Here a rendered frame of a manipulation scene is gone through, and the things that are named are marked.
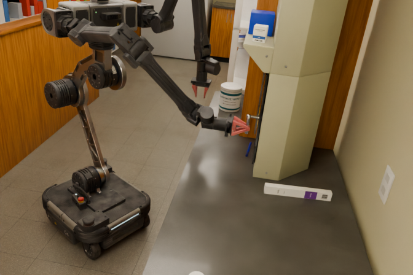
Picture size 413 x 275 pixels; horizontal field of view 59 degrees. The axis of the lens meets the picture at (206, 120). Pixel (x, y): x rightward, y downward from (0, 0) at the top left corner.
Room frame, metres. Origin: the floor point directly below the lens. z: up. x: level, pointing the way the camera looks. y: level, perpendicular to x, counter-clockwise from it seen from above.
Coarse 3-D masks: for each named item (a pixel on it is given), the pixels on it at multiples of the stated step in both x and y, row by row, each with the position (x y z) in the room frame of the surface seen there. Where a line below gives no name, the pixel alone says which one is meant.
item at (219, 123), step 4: (228, 116) 1.44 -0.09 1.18; (216, 120) 1.41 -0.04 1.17; (220, 120) 1.41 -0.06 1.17; (224, 120) 1.41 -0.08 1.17; (216, 124) 1.40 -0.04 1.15; (220, 124) 1.40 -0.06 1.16; (224, 124) 1.40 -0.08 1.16; (228, 124) 1.37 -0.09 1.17; (216, 128) 1.40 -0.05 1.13; (220, 128) 1.40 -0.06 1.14; (224, 128) 1.39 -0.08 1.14; (228, 132) 1.39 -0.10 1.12
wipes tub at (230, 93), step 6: (222, 84) 2.10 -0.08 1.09; (228, 84) 2.11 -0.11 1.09; (234, 84) 2.12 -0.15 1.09; (222, 90) 2.05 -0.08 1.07; (228, 90) 2.03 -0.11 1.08; (234, 90) 2.03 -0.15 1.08; (240, 90) 2.05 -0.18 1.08; (222, 96) 2.05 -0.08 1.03; (228, 96) 2.03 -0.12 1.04; (234, 96) 2.03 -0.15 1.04; (240, 96) 2.06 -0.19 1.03; (222, 102) 2.05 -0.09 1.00; (228, 102) 2.03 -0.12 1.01; (234, 102) 2.03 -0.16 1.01; (222, 108) 2.04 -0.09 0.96; (228, 108) 2.03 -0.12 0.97; (234, 108) 2.03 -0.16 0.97
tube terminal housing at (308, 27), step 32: (288, 0) 1.35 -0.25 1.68; (320, 0) 1.36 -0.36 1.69; (288, 32) 1.35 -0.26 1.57; (320, 32) 1.38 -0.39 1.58; (288, 64) 1.34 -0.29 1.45; (320, 64) 1.41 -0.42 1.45; (288, 96) 1.34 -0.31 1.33; (320, 96) 1.44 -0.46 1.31; (288, 128) 1.34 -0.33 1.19; (256, 160) 1.35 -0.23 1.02; (288, 160) 1.36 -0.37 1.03
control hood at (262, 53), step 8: (248, 40) 1.44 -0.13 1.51; (272, 40) 1.48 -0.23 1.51; (248, 48) 1.36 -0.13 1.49; (256, 48) 1.36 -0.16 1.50; (264, 48) 1.35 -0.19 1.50; (272, 48) 1.35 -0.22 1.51; (256, 56) 1.36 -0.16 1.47; (264, 56) 1.35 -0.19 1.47; (272, 56) 1.35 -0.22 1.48; (264, 64) 1.35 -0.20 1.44; (264, 72) 1.36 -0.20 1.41
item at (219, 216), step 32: (192, 160) 1.44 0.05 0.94; (224, 160) 1.46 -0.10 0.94; (320, 160) 1.55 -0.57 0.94; (192, 192) 1.20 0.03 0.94; (224, 192) 1.22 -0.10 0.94; (256, 192) 1.24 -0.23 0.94; (192, 224) 1.01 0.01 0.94; (224, 224) 1.03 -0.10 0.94; (256, 224) 1.04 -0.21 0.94; (288, 224) 1.06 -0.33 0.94; (320, 224) 1.08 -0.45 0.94; (352, 224) 1.09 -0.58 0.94; (160, 256) 0.85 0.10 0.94; (192, 256) 0.86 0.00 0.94; (224, 256) 0.88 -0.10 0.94; (256, 256) 0.89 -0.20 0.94; (288, 256) 0.90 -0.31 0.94; (320, 256) 0.92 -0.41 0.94; (352, 256) 0.93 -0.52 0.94
